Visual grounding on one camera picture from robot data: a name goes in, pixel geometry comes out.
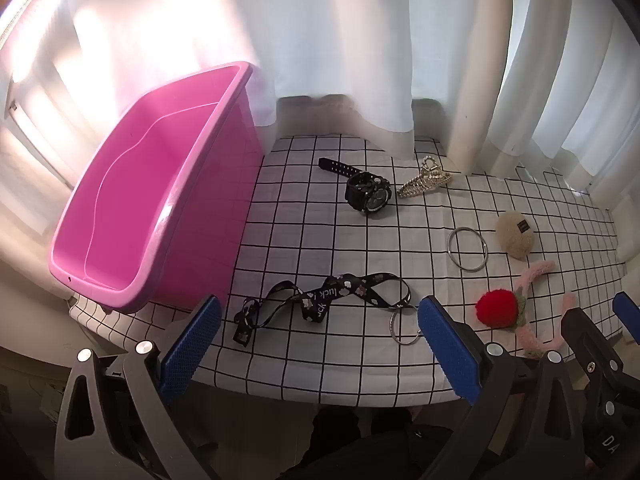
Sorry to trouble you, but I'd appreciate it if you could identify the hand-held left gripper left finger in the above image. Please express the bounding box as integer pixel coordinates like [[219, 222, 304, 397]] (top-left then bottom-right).
[[52, 295, 223, 480]]

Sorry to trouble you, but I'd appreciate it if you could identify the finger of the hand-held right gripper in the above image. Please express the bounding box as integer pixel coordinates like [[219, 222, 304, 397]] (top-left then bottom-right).
[[612, 291, 640, 347], [560, 307, 626, 411]]

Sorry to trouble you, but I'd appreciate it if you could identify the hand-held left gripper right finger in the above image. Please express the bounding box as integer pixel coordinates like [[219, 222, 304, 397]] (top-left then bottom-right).
[[417, 295, 583, 480]]

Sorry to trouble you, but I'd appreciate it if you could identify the pink fluffy headband red pompom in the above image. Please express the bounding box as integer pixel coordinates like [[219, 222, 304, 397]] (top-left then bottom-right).
[[475, 259, 576, 361]]

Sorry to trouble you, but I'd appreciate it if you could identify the silver metal bangle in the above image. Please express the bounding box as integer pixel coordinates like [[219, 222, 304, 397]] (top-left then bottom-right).
[[446, 226, 489, 274]]

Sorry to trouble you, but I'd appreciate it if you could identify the black printed lanyard with ring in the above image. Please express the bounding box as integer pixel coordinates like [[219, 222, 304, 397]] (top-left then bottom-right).
[[232, 272, 421, 347]]

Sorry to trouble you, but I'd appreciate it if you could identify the pink plastic tub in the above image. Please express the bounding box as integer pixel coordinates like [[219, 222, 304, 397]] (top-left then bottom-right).
[[48, 61, 266, 315]]

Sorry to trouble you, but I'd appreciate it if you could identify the gold hair claw clip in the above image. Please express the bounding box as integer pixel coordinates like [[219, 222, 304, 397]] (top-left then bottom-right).
[[396, 156, 454, 200]]

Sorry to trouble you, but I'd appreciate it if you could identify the beige fluffy round hair clip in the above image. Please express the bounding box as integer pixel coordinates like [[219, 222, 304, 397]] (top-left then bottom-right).
[[495, 211, 534, 261]]

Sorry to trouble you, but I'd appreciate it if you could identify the white black grid tablecloth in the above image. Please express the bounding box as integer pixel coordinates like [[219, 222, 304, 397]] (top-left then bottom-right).
[[70, 132, 628, 408]]

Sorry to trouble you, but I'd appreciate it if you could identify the black wristwatch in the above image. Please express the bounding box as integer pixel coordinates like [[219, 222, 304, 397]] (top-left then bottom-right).
[[318, 157, 392, 217]]

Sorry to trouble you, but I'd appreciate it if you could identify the white curtain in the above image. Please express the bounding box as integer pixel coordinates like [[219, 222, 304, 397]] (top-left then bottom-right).
[[0, 0, 640, 211]]

